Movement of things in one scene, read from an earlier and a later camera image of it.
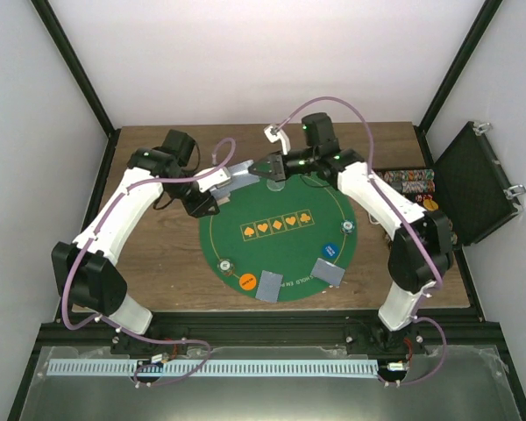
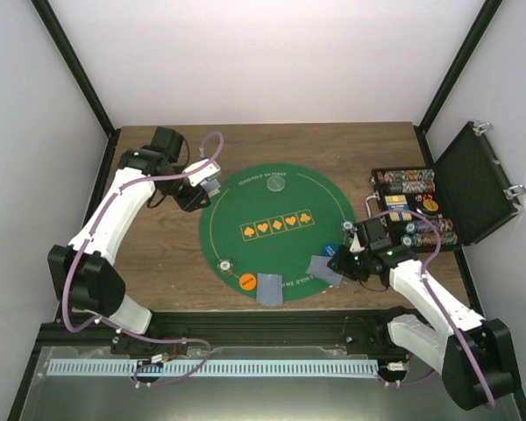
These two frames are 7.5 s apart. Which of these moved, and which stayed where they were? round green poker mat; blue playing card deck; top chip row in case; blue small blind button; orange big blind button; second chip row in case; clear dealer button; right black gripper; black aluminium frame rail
Moved: right black gripper; blue playing card deck
Stayed: orange big blind button; clear dealer button; round green poker mat; top chip row in case; black aluminium frame rail; blue small blind button; second chip row in case
